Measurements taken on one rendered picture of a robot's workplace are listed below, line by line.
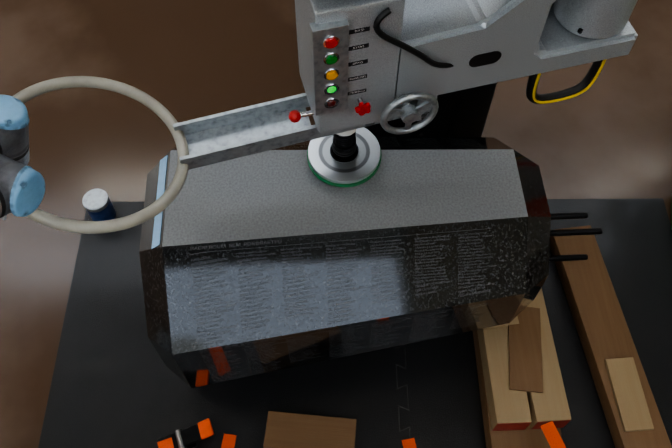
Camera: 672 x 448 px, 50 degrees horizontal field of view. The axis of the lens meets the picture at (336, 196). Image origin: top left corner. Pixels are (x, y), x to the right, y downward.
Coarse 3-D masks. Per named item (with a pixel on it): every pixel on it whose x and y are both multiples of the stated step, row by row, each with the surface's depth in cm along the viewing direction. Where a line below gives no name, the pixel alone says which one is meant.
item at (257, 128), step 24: (192, 120) 191; (216, 120) 192; (240, 120) 195; (264, 120) 195; (288, 120) 195; (192, 144) 192; (216, 144) 192; (240, 144) 186; (264, 144) 188; (288, 144) 191; (192, 168) 188
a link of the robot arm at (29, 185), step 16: (0, 160) 134; (0, 176) 130; (16, 176) 131; (32, 176) 133; (0, 192) 129; (16, 192) 130; (32, 192) 134; (0, 208) 129; (16, 208) 131; (32, 208) 136
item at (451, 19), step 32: (416, 0) 171; (448, 0) 170; (480, 0) 168; (512, 0) 163; (544, 0) 164; (384, 32) 156; (416, 32) 166; (448, 32) 166; (480, 32) 167; (512, 32) 170; (544, 32) 185; (416, 64) 171; (448, 64) 173; (480, 64) 177; (512, 64) 181; (544, 64) 184; (576, 64) 188
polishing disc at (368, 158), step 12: (360, 132) 215; (312, 144) 213; (324, 144) 213; (360, 144) 213; (372, 144) 213; (312, 156) 210; (324, 156) 210; (360, 156) 210; (372, 156) 210; (324, 168) 208; (336, 168) 208; (348, 168) 208; (360, 168) 208; (372, 168) 208; (336, 180) 206; (348, 180) 206; (360, 180) 207
